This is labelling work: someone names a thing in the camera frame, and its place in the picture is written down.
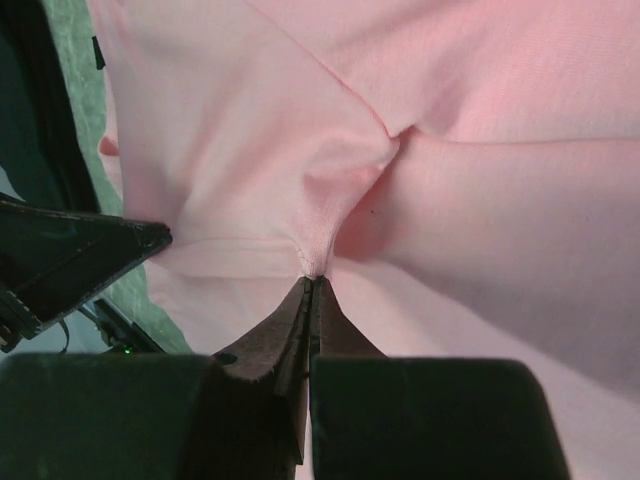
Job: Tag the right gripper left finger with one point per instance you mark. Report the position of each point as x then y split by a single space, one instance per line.
262 386

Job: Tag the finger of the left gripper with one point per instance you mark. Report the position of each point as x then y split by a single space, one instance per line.
53 262

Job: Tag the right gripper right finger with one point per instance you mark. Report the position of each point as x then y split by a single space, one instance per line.
331 333

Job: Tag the pink t shirt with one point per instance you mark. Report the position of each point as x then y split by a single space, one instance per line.
466 174

